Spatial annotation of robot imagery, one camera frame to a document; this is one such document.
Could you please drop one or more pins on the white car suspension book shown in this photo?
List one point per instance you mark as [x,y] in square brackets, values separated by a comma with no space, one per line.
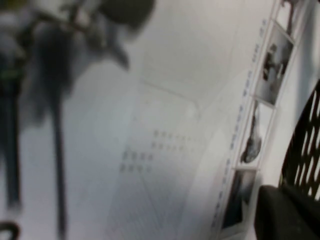
[150,125]

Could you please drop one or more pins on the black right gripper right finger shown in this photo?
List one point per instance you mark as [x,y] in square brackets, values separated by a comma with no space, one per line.
[307,205]

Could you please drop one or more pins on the black plastic book stand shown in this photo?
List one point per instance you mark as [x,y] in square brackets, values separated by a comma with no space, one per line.
[287,160]

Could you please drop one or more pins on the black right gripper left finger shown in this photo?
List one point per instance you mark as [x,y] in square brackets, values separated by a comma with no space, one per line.
[272,220]

